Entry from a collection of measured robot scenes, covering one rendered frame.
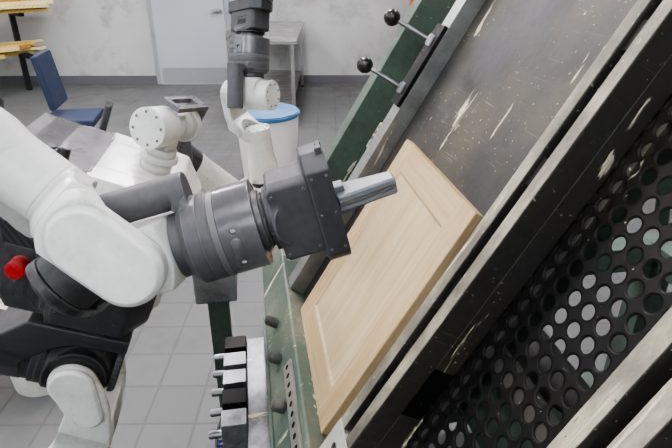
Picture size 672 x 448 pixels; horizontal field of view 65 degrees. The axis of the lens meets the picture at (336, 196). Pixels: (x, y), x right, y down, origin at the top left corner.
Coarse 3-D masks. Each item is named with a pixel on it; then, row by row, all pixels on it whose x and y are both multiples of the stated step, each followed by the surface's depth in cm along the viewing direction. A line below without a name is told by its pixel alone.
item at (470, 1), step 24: (456, 0) 116; (480, 0) 112; (456, 24) 113; (432, 72) 117; (408, 96) 118; (384, 120) 124; (408, 120) 120; (384, 144) 122; (360, 168) 125; (312, 264) 132
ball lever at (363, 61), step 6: (360, 60) 120; (366, 60) 119; (360, 66) 120; (366, 66) 120; (372, 66) 121; (366, 72) 121; (378, 72) 120; (384, 78) 120; (390, 78) 120; (396, 84) 119; (402, 84) 118; (402, 90) 119
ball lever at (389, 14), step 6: (390, 12) 116; (396, 12) 116; (384, 18) 117; (390, 18) 116; (396, 18) 116; (390, 24) 117; (396, 24) 118; (402, 24) 117; (408, 24) 117; (414, 30) 116; (420, 36) 116; (426, 36) 116; (432, 36) 115; (426, 42) 116
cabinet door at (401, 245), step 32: (416, 160) 105; (416, 192) 100; (448, 192) 90; (384, 224) 107; (416, 224) 95; (448, 224) 86; (352, 256) 114; (384, 256) 101; (416, 256) 91; (448, 256) 83; (320, 288) 122; (352, 288) 108; (384, 288) 96; (416, 288) 86; (320, 320) 115; (352, 320) 102; (384, 320) 91; (320, 352) 108; (352, 352) 97; (384, 352) 88; (320, 384) 102; (352, 384) 91; (320, 416) 97
